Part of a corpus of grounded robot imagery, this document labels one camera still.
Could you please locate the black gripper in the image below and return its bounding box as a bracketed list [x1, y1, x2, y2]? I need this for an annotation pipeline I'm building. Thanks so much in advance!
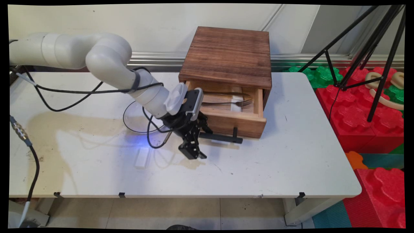
[161, 108, 214, 160]

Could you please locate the black bar drawer handle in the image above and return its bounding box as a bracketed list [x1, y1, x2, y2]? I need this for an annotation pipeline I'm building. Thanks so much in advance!
[198, 127, 243, 144]

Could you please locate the light wooden drawer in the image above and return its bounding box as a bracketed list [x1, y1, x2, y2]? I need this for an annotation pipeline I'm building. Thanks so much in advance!
[185, 80, 267, 139]

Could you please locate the silver metal fork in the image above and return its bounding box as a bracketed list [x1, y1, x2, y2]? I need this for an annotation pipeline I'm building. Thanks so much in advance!
[202, 99, 254, 107]

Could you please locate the small white rectangular block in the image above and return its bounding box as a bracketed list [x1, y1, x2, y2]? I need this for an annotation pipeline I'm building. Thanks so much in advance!
[135, 148, 150, 169]

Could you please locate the brown wooden cabinet box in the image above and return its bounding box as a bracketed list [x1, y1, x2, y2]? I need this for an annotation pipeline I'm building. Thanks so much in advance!
[179, 27, 272, 109]

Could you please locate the white table leg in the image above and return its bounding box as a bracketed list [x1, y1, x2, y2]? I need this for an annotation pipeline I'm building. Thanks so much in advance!
[283, 197, 344, 226]
[8, 198, 55, 227]

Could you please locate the green foam block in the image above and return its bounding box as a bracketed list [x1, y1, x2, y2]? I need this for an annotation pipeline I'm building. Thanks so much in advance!
[384, 85, 405, 112]
[287, 66, 344, 89]

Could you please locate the teal foam mat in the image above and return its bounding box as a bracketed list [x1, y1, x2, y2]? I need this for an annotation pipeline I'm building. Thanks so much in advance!
[312, 201, 352, 229]
[360, 153, 405, 170]

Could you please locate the orange foam piece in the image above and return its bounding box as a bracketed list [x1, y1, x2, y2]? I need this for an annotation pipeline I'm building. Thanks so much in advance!
[345, 151, 369, 171]

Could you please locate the beige curved bar toy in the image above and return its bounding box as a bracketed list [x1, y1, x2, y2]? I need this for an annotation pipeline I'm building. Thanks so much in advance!
[369, 88, 405, 111]

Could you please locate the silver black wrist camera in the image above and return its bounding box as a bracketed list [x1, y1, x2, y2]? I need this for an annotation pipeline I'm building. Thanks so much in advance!
[184, 88, 204, 121]

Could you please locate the black cable looped at gripper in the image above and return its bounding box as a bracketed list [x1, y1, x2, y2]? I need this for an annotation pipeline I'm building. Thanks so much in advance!
[142, 106, 173, 149]

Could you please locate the aluminium wall rail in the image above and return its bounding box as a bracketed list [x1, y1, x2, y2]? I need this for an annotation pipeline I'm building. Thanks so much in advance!
[129, 51, 405, 72]

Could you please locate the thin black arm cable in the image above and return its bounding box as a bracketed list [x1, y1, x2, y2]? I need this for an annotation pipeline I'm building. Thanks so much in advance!
[22, 66, 104, 112]

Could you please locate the thick cable with metal connector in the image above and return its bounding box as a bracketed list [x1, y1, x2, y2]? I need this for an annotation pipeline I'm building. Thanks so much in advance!
[9, 115, 40, 227]

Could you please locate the beige ring toy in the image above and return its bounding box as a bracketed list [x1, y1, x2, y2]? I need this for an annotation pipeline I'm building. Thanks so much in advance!
[365, 72, 383, 90]
[391, 72, 405, 90]

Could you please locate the black camera tripod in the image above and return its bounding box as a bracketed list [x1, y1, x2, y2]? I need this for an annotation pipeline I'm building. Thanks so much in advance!
[298, 5, 407, 123]

